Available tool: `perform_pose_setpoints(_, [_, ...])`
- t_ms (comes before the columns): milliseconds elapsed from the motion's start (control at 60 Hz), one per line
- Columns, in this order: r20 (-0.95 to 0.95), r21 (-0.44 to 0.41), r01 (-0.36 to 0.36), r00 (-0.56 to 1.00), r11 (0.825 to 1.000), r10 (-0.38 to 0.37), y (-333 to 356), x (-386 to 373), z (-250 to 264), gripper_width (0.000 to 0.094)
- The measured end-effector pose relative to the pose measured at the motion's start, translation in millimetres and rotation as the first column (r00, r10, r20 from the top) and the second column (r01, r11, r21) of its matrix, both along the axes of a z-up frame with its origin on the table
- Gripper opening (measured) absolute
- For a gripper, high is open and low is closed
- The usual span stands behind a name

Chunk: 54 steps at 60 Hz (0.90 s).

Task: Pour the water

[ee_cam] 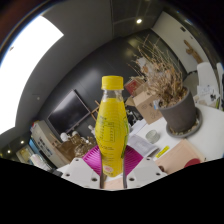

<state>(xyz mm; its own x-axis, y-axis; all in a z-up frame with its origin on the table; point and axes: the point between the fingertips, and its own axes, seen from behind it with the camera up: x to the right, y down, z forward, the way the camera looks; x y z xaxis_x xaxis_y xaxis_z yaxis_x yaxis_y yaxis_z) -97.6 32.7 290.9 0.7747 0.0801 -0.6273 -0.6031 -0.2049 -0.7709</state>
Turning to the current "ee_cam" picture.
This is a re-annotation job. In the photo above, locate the flat round red coaster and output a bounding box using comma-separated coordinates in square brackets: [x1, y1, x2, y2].
[183, 158, 202, 169]

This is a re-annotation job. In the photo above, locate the small clear glass jar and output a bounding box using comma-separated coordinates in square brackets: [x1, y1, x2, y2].
[145, 129, 161, 144]

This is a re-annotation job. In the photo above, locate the red box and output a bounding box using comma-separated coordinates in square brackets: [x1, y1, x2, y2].
[124, 78, 143, 96]

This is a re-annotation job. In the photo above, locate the wooden figure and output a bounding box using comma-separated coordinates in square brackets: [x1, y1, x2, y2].
[183, 39, 203, 64]

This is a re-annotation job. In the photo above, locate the wooden easel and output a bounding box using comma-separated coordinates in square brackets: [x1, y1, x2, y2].
[88, 99, 101, 123]

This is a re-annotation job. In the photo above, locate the black wall screen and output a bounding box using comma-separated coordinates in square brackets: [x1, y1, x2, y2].
[46, 89, 92, 134]

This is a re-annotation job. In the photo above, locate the white paper stack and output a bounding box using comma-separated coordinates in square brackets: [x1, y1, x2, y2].
[196, 84, 218, 106]

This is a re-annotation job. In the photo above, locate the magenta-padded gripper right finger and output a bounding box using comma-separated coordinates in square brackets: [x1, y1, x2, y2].
[122, 145, 168, 190]

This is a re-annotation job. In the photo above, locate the small yellow tag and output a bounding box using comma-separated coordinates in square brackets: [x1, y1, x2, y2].
[154, 145, 171, 159]

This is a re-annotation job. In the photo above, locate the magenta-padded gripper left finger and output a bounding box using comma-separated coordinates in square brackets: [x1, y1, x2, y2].
[61, 144, 108, 190]

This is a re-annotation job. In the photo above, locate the long ceiling light strip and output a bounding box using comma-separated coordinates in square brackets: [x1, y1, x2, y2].
[0, 14, 64, 136]

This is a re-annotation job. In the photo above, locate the yellow drink bottle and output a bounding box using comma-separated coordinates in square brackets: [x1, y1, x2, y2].
[94, 75, 130, 178]

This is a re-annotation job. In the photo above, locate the brown cardboard box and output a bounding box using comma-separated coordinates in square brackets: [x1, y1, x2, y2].
[124, 89, 164, 126]

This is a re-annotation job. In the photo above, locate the dried plant in grey pot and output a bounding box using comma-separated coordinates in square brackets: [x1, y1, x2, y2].
[128, 34, 203, 139]

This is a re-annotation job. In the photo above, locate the peach desk mat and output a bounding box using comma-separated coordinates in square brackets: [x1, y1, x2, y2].
[105, 138, 206, 190]

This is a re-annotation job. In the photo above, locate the white plastic chair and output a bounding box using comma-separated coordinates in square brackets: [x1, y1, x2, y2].
[196, 61, 219, 101]
[216, 61, 224, 111]

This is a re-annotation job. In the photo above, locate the white cabinet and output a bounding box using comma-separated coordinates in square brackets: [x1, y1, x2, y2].
[30, 119, 69, 169]

